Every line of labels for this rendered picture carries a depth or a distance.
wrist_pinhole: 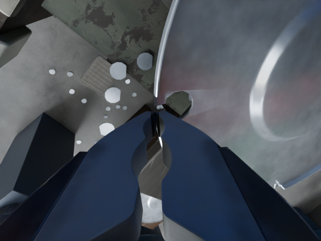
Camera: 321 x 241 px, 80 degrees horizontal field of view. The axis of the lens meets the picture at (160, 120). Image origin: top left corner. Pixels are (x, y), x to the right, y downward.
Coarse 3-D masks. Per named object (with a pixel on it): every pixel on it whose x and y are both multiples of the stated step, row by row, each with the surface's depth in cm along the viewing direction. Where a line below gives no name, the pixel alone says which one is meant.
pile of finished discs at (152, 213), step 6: (144, 198) 79; (150, 198) 80; (144, 204) 81; (150, 204) 81; (156, 204) 83; (144, 210) 83; (150, 210) 84; (156, 210) 86; (144, 216) 85; (150, 216) 86; (156, 216) 88; (144, 222) 86; (150, 222) 88
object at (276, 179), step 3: (276, 174) 23; (279, 174) 23; (282, 174) 23; (273, 177) 23; (276, 177) 23; (279, 177) 23; (282, 177) 24; (270, 180) 23; (273, 180) 23; (276, 180) 23; (279, 180) 24; (270, 183) 23; (273, 183) 24; (276, 183) 24
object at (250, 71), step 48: (192, 0) 10; (240, 0) 11; (288, 0) 12; (192, 48) 12; (240, 48) 13; (288, 48) 13; (192, 96) 13; (240, 96) 15; (288, 96) 16; (240, 144) 18; (288, 144) 20
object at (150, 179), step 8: (184, 112) 15; (152, 152) 16; (160, 152) 15; (152, 160) 16; (160, 160) 16; (144, 168) 16; (152, 168) 16; (160, 168) 16; (144, 176) 16; (152, 176) 16; (160, 176) 17; (144, 184) 17; (152, 184) 17; (160, 184) 17; (144, 192) 17; (152, 192) 18; (160, 192) 18
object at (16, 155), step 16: (32, 128) 80; (48, 128) 82; (64, 128) 93; (16, 144) 78; (32, 144) 68; (48, 144) 75; (64, 144) 84; (16, 160) 65; (32, 160) 63; (48, 160) 69; (64, 160) 77; (0, 176) 64; (16, 176) 55; (32, 176) 59; (48, 176) 64; (0, 192) 55; (16, 192) 51; (32, 192) 55
